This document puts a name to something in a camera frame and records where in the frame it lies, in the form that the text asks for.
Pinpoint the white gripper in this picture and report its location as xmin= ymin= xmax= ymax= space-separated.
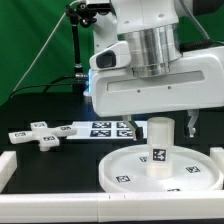
xmin=90 ymin=41 xmax=224 ymax=141

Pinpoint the white round table top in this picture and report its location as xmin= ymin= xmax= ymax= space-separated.
xmin=98 ymin=144 xmax=224 ymax=193

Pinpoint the white cross-shaped table base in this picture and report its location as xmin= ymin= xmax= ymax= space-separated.
xmin=8 ymin=121 xmax=77 ymax=152

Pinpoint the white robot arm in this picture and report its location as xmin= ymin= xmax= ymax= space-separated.
xmin=90 ymin=0 xmax=224 ymax=139

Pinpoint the white right fence block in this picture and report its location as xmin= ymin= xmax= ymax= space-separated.
xmin=210 ymin=147 xmax=224 ymax=177

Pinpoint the white fence block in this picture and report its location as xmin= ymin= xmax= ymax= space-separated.
xmin=0 ymin=151 xmax=17 ymax=193
xmin=210 ymin=147 xmax=224 ymax=177

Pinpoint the white marker sheet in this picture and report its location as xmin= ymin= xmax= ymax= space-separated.
xmin=65 ymin=120 xmax=148 ymax=141

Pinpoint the white front fence bar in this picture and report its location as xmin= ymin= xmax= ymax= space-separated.
xmin=0 ymin=190 xmax=224 ymax=223

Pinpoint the white left fence block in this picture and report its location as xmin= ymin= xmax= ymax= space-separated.
xmin=0 ymin=151 xmax=17 ymax=193

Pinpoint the black cable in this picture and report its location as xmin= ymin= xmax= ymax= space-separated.
xmin=9 ymin=75 xmax=90 ymax=99

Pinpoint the black camera stand pole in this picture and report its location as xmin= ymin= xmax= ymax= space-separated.
xmin=65 ymin=2 xmax=97 ymax=90

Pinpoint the white cable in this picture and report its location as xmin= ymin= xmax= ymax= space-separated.
xmin=12 ymin=0 xmax=88 ymax=93

